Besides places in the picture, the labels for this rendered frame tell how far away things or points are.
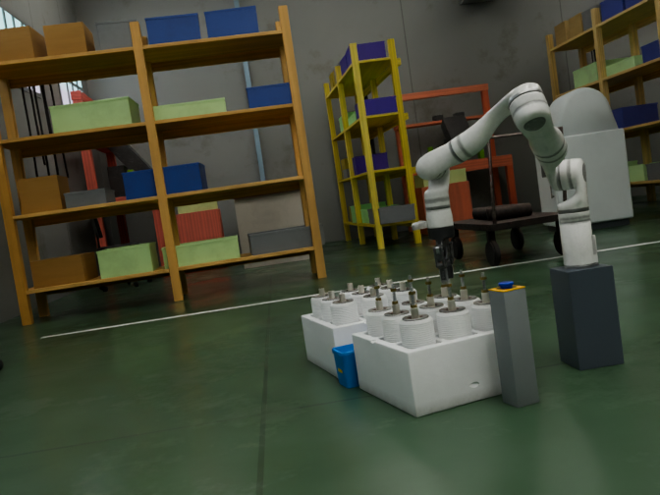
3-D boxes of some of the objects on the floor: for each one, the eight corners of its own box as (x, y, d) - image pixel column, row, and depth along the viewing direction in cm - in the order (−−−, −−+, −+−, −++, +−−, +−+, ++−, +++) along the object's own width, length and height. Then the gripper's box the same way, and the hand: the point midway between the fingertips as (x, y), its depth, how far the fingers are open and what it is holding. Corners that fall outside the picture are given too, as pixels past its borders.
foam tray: (463, 361, 234) (456, 310, 233) (534, 385, 197) (527, 323, 196) (358, 388, 220) (351, 333, 219) (416, 417, 184) (407, 353, 183)
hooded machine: (608, 221, 685) (592, 91, 676) (639, 223, 623) (623, 80, 614) (537, 232, 682) (521, 101, 673) (562, 235, 620) (544, 91, 611)
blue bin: (414, 363, 241) (410, 330, 240) (428, 369, 230) (424, 335, 230) (335, 382, 231) (330, 348, 230) (347, 389, 221) (341, 353, 220)
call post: (523, 396, 189) (510, 285, 187) (540, 402, 182) (525, 287, 180) (502, 402, 186) (487, 290, 184) (518, 408, 180) (503, 292, 178)
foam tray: (396, 340, 283) (390, 298, 282) (440, 356, 246) (434, 306, 245) (307, 359, 271) (301, 315, 270) (340, 379, 234) (332, 328, 233)
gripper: (447, 225, 186) (455, 283, 187) (459, 220, 200) (466, 274, 201) (420, 228, 189) (428, 285, 190) (433, 223, 203) (441, 277, 204)
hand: (447, 275), depth 195 cm, fingers open, 6 cm apart
